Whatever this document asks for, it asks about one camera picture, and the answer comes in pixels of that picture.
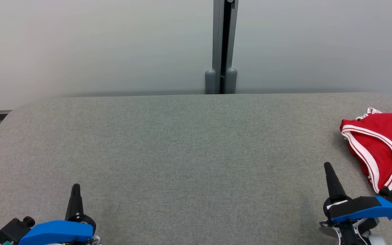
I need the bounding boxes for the grey aluminium partition post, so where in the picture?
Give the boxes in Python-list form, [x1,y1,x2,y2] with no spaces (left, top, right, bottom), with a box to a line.
[212,0,239,94]

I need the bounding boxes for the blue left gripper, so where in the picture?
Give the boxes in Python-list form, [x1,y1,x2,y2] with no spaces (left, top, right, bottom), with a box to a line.
[18,184,101,245]

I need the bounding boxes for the red shirt with white sleeves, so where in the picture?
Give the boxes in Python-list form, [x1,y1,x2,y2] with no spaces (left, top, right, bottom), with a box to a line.
[340,110,392,194]

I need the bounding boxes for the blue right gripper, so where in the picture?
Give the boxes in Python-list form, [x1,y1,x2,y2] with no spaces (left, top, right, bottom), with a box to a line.
[323,162,392,224]

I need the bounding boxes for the grey cylindrical post base cap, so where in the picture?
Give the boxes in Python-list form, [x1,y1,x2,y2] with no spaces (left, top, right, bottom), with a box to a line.
[205,69,217,95]
[225,67,238,94]

